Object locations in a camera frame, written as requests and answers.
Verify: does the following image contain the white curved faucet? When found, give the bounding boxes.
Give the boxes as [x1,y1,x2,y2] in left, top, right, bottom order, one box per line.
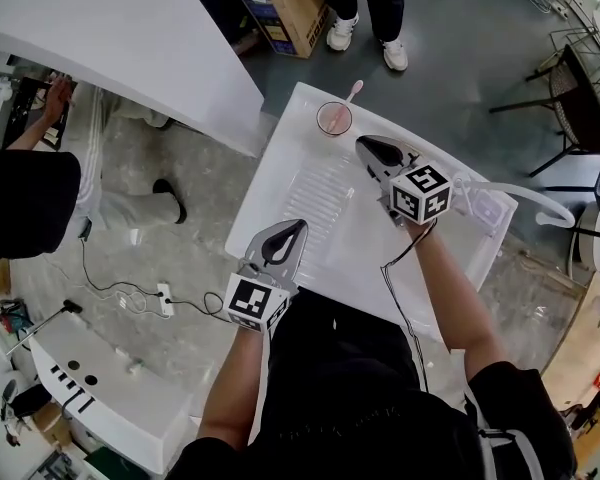
[451,169,577,229]

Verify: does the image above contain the clear cup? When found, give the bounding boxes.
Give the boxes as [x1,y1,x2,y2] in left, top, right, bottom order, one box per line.
[315,99,355,137]

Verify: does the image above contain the teal power tool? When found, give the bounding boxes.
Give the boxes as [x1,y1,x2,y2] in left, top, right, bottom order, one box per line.
[0,297,35,340]

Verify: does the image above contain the light wooden counter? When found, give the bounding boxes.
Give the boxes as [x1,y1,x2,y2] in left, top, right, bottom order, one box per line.
[538,271,600,415]

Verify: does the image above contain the grey shoulder strap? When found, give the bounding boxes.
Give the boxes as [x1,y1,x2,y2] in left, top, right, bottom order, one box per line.
[461,391,547,480]

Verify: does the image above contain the person's right forearm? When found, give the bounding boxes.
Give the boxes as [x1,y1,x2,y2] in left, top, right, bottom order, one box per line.
[408,219,512,383]

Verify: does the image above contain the person's left forearm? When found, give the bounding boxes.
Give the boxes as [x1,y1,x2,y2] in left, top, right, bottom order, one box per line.
[196,324,272,453]

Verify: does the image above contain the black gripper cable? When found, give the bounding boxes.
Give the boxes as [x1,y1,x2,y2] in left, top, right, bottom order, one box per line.
[379,219,439,395]

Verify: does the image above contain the white sink basin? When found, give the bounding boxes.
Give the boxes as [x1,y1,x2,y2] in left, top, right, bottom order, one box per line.
[224,81,520,350]

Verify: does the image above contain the metal rod with black handle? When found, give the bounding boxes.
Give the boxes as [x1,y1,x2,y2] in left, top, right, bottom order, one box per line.
[5,298,84,358]

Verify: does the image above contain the large white counter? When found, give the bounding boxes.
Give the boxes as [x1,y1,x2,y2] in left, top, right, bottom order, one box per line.
[0,0,266,159]

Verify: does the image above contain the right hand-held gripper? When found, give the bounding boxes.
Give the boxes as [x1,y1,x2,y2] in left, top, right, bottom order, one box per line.
[355,134,454,229]

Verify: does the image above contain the white round appliance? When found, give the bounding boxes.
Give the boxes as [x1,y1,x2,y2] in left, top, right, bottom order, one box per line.
[568,201,600,275]

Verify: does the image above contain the thin white floor cable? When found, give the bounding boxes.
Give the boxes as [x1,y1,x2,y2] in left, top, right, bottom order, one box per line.
[98,289,150,315]

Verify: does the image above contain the black floor cable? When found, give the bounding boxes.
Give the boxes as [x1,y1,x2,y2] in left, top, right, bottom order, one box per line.
[78,236,232,325]

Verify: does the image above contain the white power strip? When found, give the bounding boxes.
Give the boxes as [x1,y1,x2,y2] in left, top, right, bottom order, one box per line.
[155,281,176,318]

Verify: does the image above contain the person's black shirt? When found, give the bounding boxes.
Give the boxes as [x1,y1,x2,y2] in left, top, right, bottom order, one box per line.
[167,287,577,480]

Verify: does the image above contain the brown cardboard box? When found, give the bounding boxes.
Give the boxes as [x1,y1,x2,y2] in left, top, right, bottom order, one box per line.
[219,0,330,61]

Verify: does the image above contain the white fixture with black slots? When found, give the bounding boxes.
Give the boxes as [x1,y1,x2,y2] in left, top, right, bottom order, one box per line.
[28,311,202,475]

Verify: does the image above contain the pink toothbrush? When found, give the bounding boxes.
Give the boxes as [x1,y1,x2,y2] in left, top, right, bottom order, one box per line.
[324,79,365,129]

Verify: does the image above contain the clear plastic box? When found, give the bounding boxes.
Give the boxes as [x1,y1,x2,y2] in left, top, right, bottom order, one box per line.
[471,187,512,235]

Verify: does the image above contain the brown wicker chair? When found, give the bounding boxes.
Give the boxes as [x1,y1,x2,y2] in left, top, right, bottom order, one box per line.
[488,43,600,179]

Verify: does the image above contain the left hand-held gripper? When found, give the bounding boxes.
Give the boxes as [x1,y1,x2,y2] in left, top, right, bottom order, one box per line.
[222,218,310,334]

